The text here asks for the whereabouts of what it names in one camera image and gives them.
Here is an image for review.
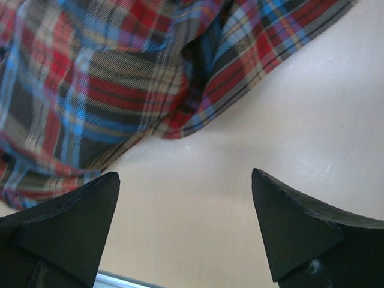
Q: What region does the red blue plaid flannel shirt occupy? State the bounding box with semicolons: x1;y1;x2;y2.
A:
1;0;355;210

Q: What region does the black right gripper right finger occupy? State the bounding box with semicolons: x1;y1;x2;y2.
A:
252;169;383;287

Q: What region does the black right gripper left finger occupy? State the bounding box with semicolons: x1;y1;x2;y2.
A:
1;172;120;287

